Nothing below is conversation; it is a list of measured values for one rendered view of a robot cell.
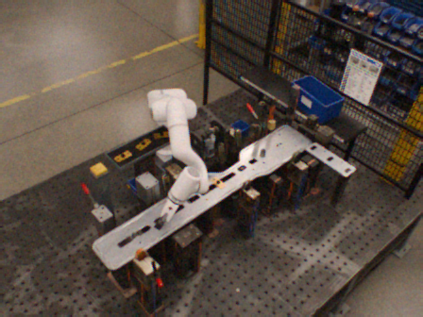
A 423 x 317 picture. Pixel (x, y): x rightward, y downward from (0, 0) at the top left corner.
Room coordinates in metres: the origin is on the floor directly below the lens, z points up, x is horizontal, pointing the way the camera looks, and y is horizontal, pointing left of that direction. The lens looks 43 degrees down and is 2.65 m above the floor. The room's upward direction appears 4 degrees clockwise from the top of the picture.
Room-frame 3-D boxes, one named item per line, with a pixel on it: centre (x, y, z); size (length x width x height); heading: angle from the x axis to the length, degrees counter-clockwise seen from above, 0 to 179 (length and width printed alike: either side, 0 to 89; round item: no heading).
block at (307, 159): (1.80, -0.56, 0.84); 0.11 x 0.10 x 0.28; 44
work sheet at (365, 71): (2.20, -0.84, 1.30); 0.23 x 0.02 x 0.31; 44
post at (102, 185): (1.45, 0.54, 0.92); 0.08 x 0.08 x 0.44; 44
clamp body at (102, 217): (1.26, 0.50, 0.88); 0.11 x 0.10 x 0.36; 44
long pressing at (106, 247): (1.54, -0.03, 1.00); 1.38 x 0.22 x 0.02; 134
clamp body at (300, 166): (1.70, -0.48, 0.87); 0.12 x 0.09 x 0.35; 44
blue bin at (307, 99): (2.25, -0.62, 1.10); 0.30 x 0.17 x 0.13; 36
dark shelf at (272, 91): (2.33, -0.54, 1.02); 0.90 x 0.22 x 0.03; 44
